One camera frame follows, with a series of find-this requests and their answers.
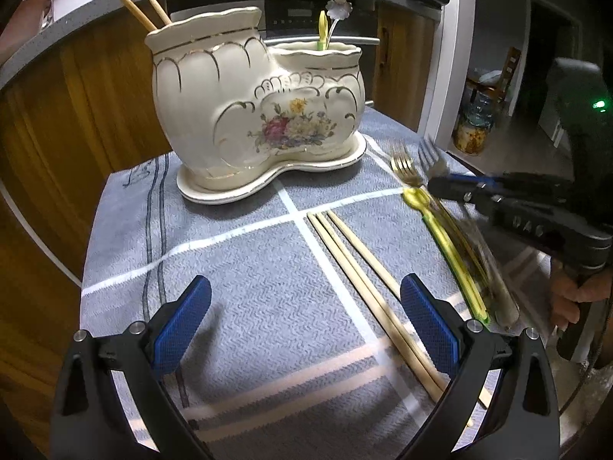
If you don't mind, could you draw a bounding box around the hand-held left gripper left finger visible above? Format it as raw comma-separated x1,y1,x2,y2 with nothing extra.
50,275,214,460

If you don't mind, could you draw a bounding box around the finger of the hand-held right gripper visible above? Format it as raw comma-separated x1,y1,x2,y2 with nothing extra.
431,191,499,216
428,175,501,191

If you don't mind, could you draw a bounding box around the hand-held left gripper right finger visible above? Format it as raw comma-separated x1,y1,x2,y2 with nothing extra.
400,273,561,460

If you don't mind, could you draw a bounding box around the silver fork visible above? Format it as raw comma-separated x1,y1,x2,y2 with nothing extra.
418,140,520,327

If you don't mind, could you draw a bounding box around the gold fork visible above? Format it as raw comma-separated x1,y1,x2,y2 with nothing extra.
390,152,484,298

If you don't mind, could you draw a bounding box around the wooden chopstick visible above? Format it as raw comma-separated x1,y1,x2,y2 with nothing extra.
306,213,446,403
327,210,404,298
317,212,494,410
146,0,172,26
114,0,158,32

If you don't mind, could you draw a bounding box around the cream floral ceramic utensil holder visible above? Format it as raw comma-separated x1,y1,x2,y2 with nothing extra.
145,7,367,190

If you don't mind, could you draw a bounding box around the silver flower-shaped spoon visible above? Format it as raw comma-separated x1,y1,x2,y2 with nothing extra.
326,0,354,51

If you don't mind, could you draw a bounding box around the person's right hand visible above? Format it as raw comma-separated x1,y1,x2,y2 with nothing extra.
548,259,608,332

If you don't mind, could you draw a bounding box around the clear plastic jar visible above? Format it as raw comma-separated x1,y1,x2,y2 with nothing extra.
452,91,496,155

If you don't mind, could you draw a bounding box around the grey checked tablecloth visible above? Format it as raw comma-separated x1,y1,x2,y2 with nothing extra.
80,105,551,460

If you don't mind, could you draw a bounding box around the wooden chair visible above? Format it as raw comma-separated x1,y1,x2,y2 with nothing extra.
467,47,523,106

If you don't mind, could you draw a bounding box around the wooden cabinet door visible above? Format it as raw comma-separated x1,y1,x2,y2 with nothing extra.
60,7,183,164
0,53,111,442
374,2,444,132

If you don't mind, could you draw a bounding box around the cream ceramic tray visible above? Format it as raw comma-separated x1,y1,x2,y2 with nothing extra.
176,135,367,206

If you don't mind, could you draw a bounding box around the grey kitchen countertop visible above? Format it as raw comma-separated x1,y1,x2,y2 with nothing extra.
0,0,451,92

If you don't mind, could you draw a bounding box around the pink basin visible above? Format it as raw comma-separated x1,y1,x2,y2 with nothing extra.
0,0,53,65

